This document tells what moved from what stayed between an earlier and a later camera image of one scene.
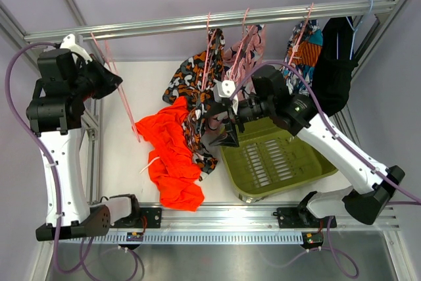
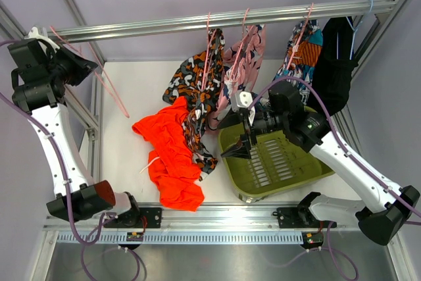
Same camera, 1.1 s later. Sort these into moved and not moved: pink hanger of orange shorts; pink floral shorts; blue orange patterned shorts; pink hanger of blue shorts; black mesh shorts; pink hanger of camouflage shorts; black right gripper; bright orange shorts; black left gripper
Moved: black right gripper; pink hanger of orange shorts; black left gripper
Not moved: black mesh shorts; bright orange shorts; pink floral shorts; pink hanger of camouflage shorts; blue orange patterned shorts; pink hanger of blue shorts
